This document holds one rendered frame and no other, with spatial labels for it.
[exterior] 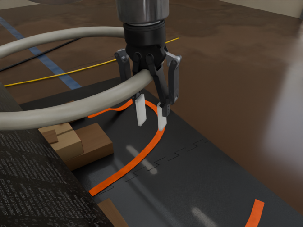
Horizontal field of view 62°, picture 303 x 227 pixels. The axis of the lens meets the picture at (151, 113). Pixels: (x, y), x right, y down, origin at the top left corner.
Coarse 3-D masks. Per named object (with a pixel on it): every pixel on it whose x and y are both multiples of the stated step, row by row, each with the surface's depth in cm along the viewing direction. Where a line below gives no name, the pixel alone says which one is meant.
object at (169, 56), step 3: (165, 51) 47; (168, 54) 46; (171, 54) 46; (165, 57) 46; (168, 57) 46; (171, 57) 46; (174, 57) 46; (177, 57) 46; (168, 60) 47; (171, 60) 46; (168, 63) 46; (168, 66) 46; (177, 66) 47
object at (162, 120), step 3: (159, 102) 53; (159, 108) 53; (159, 111) 53; (159, 114) 54; (159, 117) 54; (162, 117) 55; (165, 117) 57; (159, 120) 54; (162, 120) 55; (165, 120) 57; (159, 123) 55; (162, 123) 56; (165, 123) 58; (159, 126) 55; (162, 126) 56; (159, 129) 56; (162, 129) 56
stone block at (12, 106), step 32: (0, 96) 91; (0, 160) 57; (32, 160) 65; (0, 192) 47; (32, 192) 53; (64, 192) 60; (0, 224) 41; (32, 224) 45; (64, 224) 50; (96, 224) 57
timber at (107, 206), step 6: (108, 198) 119; (102, 204) 116; (108, 204) 116; (102, 210) 114; (108, 210) 114; (114, 210) 114; (108, 216) 112; (114, 216) 112; (120, 216) 112; (114, 222) 109; (120, 222) 109
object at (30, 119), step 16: (48, 32) 77; (64, 32) 77; (80, 32) 77; (96, 32) 77; (112, 32) 75; (0, 48) 69; (16, 48) 72; (128, 80) 46; (144, 80) 47; (96, 96) 42; (112, 96) 43; (128, 96) 45; (0, 112) 41; (16, 112) 40; (32, 112) 40; (48, 112) 40; (64, 112) 40; (80, 112) 41; (96, 112) 43; (0, 128) 40; (16, 128) 40; (32, 128) 41
